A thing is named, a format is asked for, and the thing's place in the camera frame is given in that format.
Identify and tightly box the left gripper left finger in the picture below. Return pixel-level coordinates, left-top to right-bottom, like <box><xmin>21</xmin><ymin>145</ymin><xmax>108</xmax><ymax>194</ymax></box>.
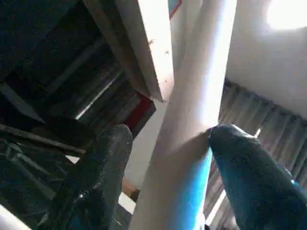
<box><xmin>60</xmin><ymin>123</ymin><xmax>134</xmax><ymax>230</ymax></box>

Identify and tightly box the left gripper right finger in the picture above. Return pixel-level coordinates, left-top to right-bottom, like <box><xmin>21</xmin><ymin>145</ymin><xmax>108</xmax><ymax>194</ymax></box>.
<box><xmin>207</xmin><ymin>123</ymin><xmax>307</xmax><ymax>230</ymax></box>

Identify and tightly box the long dark metal bar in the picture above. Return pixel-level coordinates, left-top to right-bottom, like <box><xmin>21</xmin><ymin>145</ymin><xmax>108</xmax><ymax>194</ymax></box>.
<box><xmin>0</xmin><ymin>123</ymin><xmax>86</xmax><ymax>154</ymax></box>

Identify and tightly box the dark red panel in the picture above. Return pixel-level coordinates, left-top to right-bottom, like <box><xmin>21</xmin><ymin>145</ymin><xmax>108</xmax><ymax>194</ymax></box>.
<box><xmin>129</xmin><ymin>92</ymin><xmax>157</xmax><ymax>135</ymax></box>

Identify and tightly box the white plastic table leg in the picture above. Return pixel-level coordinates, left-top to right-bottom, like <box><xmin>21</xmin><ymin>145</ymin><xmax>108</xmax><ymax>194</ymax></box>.
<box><xmin>129</xmin><ymin>0</ymin><xmax>238</xmax><ymax>230</ymax></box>

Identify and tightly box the black shiny mat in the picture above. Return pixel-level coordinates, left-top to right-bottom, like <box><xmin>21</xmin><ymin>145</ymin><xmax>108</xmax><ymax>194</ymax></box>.
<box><xmin>0</xmin><ymin>138</ymin><xmax>84</xmax><ymax>218</ymax></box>

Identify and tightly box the round bright ceiling lamp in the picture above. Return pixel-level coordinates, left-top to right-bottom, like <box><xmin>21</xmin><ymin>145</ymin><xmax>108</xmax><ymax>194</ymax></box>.
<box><xmin>265</xmin><ymin>0</ymin><xmax>307</xmax><ymax>32</ymax></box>

